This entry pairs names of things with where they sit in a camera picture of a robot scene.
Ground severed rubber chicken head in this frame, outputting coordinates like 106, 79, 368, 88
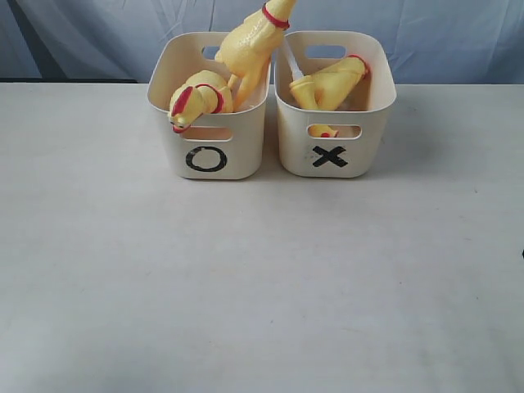
284, 40, 340, 139

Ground headless yellow rubber chicken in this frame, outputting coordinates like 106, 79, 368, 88
289, 55, 370, 111

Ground large yellow rubber chicken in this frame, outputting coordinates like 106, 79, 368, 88
215, 0, 296, 110

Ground cream bin marked O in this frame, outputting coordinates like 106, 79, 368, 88
147, 32, 271, 180

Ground cream bin marked X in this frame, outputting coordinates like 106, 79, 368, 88
274, 31, 396, 178

